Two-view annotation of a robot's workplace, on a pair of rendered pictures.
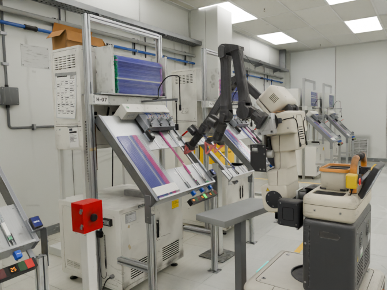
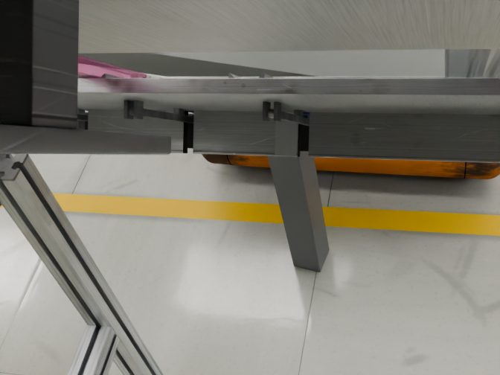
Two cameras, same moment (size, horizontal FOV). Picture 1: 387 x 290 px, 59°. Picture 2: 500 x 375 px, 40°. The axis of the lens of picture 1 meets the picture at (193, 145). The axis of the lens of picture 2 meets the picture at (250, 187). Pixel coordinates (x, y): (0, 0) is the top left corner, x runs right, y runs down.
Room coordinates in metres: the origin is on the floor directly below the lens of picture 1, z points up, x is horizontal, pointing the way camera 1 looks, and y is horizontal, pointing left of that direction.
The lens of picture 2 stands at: (2.47, 0.47, 1.14)
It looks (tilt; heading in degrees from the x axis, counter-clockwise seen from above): 48 degrees down; 260
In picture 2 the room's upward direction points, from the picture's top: 16 degrees counter-clockwise
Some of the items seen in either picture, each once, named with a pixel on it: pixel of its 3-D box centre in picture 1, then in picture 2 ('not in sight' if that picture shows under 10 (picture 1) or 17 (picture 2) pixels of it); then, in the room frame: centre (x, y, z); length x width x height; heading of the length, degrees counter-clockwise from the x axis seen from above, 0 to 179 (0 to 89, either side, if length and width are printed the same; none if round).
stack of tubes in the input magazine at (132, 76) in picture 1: (135, 77); not in sight; (2.63, 0.43, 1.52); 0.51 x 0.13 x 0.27; 146
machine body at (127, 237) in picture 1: (124, 233); not in sight; (2.65, 0.56, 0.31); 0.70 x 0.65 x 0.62; 146
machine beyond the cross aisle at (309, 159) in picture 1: (303, 128); not in sight; (6.81, -2.21, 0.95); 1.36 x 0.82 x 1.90; 56
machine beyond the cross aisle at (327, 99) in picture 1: (322, 126); not in sight; (8.00, -3.03, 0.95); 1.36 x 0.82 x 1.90; 56
